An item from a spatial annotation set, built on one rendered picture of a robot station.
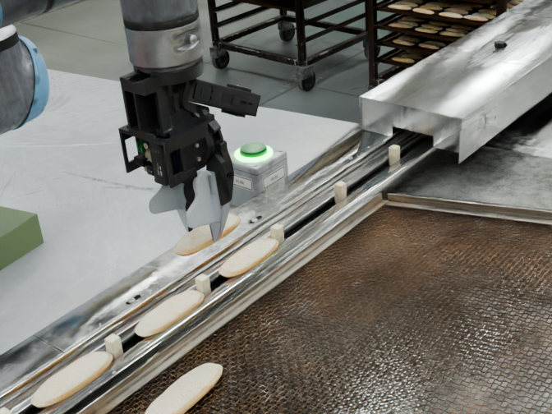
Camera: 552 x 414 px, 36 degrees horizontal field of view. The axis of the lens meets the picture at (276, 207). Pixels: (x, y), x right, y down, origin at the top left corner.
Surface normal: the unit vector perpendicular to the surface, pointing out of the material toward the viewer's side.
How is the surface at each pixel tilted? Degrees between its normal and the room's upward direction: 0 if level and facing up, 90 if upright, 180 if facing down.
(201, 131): 90
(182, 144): 90
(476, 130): 90
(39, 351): 0
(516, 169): 0
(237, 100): 88
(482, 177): 0
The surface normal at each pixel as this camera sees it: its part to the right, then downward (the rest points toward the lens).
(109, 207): -0.07, -0.87
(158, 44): -0.04, 0.48
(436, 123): -0.63, 0.41
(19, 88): 0.77, 0.12
